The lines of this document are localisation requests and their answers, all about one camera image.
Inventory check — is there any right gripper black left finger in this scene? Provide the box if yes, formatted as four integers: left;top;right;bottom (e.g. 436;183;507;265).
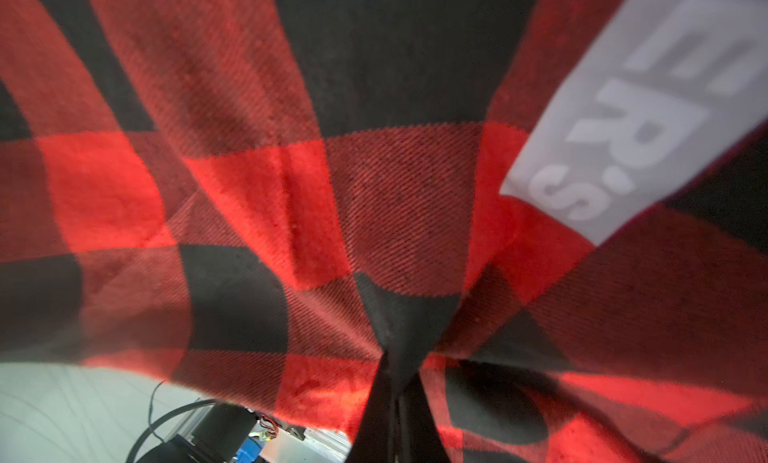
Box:
346;352;396;463

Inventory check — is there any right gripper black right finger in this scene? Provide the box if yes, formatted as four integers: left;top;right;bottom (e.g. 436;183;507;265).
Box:
397;375;450;463

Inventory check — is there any red black plaid shirt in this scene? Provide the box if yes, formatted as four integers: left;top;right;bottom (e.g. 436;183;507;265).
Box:
1;0;767;462

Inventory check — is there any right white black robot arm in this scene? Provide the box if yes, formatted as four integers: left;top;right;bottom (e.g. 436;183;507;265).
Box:
126;353;450;462

